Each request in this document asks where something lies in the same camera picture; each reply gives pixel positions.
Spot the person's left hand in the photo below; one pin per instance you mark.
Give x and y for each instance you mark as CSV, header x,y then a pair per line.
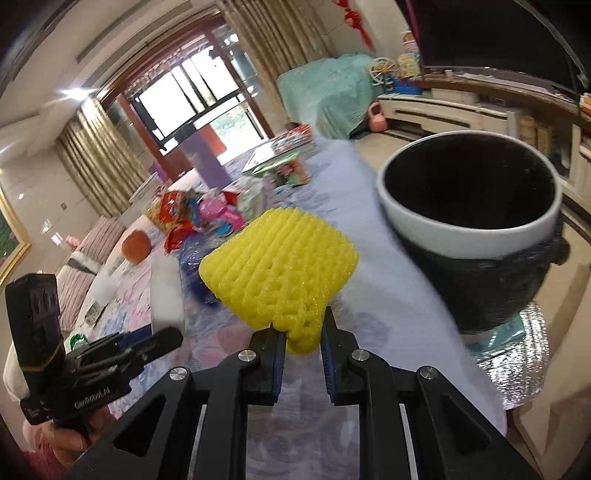
x,y
69,436

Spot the cartoon picture book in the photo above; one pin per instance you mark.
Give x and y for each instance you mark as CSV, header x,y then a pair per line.
x,y
281,147

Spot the white and red carton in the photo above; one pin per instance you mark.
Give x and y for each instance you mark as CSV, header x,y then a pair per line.
x,y
242,196

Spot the blue toy set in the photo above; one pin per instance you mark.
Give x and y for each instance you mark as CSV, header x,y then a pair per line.
x,y
408,86

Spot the orange round fruit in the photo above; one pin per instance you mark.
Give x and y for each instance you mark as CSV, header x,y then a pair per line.
x,y
136,247

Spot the white television cabinet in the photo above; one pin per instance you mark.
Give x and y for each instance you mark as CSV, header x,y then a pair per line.
x,y
443,113

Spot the teal cloth covered furniture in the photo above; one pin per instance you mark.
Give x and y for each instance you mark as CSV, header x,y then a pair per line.
x,y
323,92

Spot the purple box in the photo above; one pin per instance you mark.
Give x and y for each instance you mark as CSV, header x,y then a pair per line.
x,y
203,157

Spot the toy ferris wheel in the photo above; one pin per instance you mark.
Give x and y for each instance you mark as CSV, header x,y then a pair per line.
x,y
382,71

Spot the white foam block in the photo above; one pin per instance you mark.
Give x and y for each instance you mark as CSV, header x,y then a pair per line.
x,y
167,290

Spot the person's left forearm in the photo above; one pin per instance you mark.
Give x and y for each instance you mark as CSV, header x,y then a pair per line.
x,y
44,461

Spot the yellow foam fruit net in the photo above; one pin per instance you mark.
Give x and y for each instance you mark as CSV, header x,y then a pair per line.
x,y
281,267

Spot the gold framed picture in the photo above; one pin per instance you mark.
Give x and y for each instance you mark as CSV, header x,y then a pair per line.
x,y
11,249

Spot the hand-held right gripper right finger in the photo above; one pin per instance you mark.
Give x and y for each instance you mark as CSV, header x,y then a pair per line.
x,y
328,369

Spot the red knot wall decoration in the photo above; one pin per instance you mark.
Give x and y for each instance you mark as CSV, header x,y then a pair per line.
x,y
355,21

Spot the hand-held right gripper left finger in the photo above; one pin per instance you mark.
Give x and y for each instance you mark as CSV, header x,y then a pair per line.
x,y
279,364

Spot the white bin with black bag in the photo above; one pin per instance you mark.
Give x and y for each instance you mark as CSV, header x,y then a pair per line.
x,y
461,240

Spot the orange red snack packet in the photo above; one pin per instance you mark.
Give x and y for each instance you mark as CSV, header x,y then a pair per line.
x,y
173,210

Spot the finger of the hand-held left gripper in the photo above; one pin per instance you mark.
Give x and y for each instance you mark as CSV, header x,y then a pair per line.
x,y
157,344
124,339

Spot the red snack wrapper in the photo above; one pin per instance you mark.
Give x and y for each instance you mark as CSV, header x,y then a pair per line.
x,y
180,237

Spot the striped sofa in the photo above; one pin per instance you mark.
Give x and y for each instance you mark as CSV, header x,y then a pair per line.
x,y
90,258

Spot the pink kettlebell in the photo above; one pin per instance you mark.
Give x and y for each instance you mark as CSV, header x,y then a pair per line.
x,y
377,121

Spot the black television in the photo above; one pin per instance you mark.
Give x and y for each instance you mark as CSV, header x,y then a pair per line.
x,y
485,37

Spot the colourful toy board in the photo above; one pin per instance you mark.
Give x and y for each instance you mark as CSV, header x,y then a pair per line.
x,y
408,55

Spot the green drink carton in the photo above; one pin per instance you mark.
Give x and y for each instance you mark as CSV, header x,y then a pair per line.
x,y
291,174

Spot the balcony glass door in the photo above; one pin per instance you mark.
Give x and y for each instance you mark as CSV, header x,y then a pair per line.
x,y
198,97

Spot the beige curtain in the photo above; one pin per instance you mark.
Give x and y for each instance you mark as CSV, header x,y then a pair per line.
x,y
277,32
99,161

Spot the blue plastic bag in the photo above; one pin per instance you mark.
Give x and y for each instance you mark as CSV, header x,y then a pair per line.
x,y
194,267

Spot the silver foil mat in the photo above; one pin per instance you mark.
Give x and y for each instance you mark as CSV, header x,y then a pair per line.
x,y
521,369

